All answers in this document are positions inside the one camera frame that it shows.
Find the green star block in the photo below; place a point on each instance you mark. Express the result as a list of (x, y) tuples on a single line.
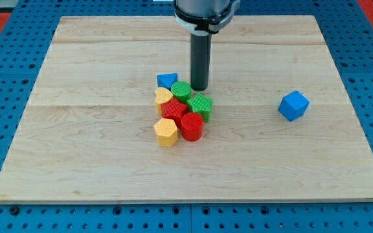
[(201, 105)]

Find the red circle block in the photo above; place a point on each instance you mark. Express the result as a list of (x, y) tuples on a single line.
[(192, 126)]

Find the red star block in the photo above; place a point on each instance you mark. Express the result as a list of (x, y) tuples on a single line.
[(174, 110)]

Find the yellow hexagon block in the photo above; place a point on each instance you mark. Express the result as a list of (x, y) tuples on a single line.
[(166, 132)]

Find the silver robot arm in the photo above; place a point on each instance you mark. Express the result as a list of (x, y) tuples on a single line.
[(203, 19)]

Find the green circle block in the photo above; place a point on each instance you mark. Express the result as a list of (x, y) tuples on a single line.
[(181, 91)]

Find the blue triangle block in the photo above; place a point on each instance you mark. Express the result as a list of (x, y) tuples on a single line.
[(166, 80)]

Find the blue cube block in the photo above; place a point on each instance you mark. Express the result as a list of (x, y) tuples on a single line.
[(293, 105)]

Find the yellow heart block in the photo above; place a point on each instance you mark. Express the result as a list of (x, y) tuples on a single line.
[(162, 96)]

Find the wooden board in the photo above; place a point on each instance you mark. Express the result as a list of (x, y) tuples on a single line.
[(87, 137)]

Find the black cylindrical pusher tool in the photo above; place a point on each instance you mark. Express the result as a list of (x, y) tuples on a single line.
[(200, 47)]

